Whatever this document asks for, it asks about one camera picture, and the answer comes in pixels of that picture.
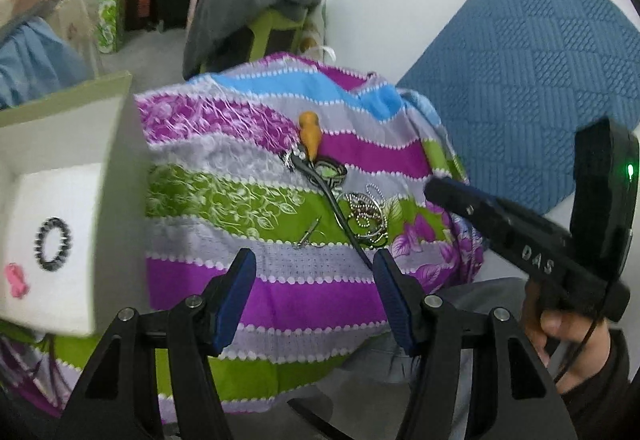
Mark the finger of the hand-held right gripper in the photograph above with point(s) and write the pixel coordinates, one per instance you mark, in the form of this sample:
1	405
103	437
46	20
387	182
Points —
460	200

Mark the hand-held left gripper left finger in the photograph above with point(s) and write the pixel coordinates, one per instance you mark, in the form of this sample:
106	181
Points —
235	301

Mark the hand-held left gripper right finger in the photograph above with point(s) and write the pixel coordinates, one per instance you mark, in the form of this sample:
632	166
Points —
392	301

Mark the small silver pin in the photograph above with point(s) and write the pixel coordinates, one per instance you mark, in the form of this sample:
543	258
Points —
310	231

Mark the green black bangle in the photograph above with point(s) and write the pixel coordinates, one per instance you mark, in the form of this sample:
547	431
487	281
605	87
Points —
340	172

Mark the orange wooden pendant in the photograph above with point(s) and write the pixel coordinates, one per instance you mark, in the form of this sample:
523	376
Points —
310	132

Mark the pink hair clip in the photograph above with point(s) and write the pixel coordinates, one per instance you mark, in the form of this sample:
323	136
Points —
16	281

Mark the white cardboard box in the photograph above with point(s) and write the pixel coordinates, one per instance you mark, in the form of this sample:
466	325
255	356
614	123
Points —
55	129

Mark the person's right forearm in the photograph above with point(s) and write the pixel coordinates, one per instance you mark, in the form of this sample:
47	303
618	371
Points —
605	400

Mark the person's right hand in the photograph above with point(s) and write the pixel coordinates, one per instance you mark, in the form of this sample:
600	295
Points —
565	345

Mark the striped floral blanket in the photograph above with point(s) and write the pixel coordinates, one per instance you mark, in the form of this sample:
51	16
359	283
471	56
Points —
310	295

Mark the person's grey trousers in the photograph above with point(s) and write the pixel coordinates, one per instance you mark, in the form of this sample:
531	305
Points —
360	370

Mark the blue textured mat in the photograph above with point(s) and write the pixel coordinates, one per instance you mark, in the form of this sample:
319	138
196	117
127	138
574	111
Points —
525	69

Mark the white plastic bag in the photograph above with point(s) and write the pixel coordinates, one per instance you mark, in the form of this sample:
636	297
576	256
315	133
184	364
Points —
325	53

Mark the green stool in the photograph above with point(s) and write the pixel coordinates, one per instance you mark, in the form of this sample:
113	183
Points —
270	23

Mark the green patterned bag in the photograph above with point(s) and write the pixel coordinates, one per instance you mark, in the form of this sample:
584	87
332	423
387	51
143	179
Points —
110	19

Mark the light blue cloth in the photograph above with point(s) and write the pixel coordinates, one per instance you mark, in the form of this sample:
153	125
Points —
35	64

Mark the clear plastic bag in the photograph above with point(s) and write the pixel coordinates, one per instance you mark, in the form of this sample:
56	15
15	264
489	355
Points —
82	29

